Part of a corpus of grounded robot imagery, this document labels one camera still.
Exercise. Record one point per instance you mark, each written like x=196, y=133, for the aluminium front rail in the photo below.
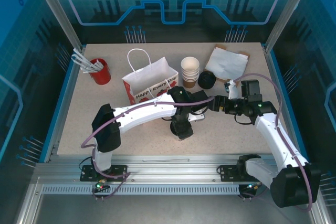
x=170, y=169

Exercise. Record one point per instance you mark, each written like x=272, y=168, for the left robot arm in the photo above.
x=141, y=115

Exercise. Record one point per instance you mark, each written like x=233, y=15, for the blue aluminium side rail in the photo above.
x=59, y=111
x=291, y=111

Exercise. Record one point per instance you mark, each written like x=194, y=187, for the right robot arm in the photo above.
x=275, y=134

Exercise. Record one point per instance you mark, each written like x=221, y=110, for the red straw holder cup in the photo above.
x=102, y=75

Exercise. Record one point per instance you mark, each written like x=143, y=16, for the brown paper cup stack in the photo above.
x=190, y=65

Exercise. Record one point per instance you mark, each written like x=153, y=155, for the white wrapped straw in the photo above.
x=97, y=64
x=82, y=58
x=80, y=62
x=81, y=66

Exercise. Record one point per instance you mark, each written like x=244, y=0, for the black cup lid stack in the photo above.
x=207, y=80

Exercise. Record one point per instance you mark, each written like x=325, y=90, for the white paper napkin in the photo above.
x=225, y=62

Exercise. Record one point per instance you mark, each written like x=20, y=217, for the red flower print paper bag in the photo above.
x=155, y=74

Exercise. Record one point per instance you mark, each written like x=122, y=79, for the aluminium frame post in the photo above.
x=59, y=11
x=284, y=11

